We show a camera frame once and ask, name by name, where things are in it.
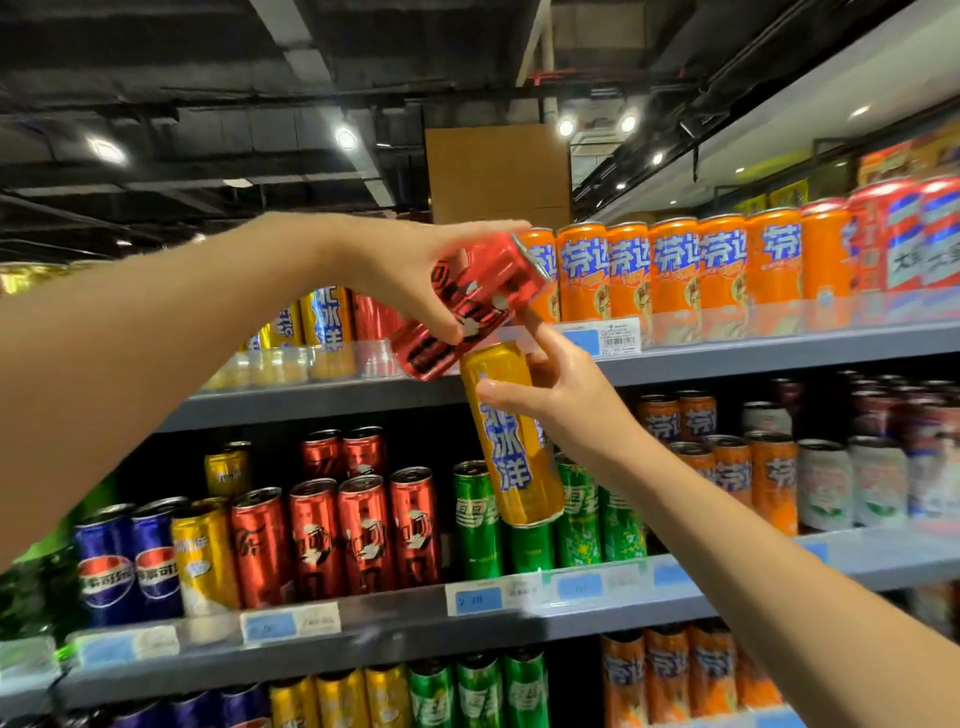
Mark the person's left hand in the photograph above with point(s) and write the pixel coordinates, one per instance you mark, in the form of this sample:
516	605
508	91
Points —
405	270

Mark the person's right hand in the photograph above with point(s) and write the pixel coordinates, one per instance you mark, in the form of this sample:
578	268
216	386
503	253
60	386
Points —
570	405

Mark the slim yellow soda can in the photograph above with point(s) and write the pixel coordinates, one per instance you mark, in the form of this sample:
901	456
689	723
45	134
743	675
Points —
510	450
341	701
388	697
294	705

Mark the red soda can figure print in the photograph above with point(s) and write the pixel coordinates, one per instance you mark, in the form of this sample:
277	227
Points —
315	540
487	292
366	532
365	450
415	525

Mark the orange soda can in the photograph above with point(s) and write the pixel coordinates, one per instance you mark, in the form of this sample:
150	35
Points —
757	682
583	270
667	671
630	277
622	679
660	420
825	255
721	274
546	262
731	469
675	277
712	667
772	270
694	457
772	484
697	412

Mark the row of yellow cans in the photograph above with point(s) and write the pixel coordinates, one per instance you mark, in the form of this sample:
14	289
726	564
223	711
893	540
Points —
330	322

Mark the grey metal shelf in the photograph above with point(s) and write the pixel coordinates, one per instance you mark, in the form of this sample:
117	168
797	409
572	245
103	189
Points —
337	409

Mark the row of red-white-blue cans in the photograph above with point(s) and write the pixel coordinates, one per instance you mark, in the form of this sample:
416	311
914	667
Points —
915	427

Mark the blue soda can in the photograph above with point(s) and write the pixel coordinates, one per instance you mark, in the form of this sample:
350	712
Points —
244	709
156	562
105	570
139	716
191	712

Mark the person's right forearm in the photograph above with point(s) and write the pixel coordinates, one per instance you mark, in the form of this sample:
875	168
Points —
787	600

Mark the person's left forearm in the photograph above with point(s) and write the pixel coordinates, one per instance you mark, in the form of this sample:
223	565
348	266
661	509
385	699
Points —
150	360

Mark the brown wooden panel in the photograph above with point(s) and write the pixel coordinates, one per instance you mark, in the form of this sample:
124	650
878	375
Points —
495	172

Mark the row of ceiling spotlights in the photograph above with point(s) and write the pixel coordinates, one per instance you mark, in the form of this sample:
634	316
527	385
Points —
346	138

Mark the rows of colourful gift boxes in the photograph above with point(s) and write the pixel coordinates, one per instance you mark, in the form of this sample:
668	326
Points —
900	157

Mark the cluster of green plastic bottles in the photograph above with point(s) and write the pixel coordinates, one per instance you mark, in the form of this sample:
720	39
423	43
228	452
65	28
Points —
45	592

